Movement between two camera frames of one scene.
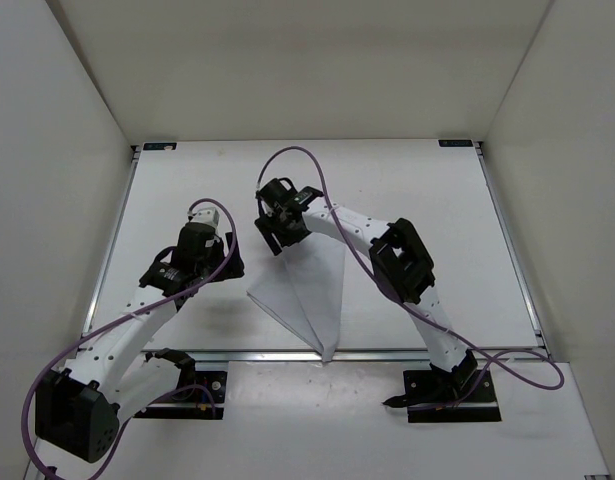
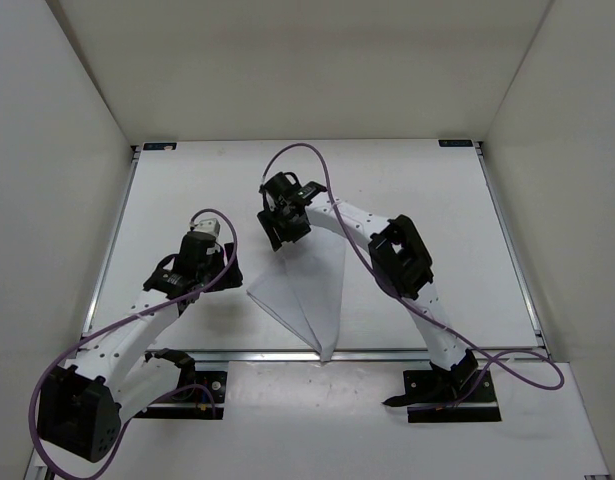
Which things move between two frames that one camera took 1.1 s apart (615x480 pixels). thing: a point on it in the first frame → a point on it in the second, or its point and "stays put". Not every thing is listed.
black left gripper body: [212, 260] stays put
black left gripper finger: [235, 266] → [233, 277]
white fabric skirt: [305, 287] stays put
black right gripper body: [286, 235] stays put
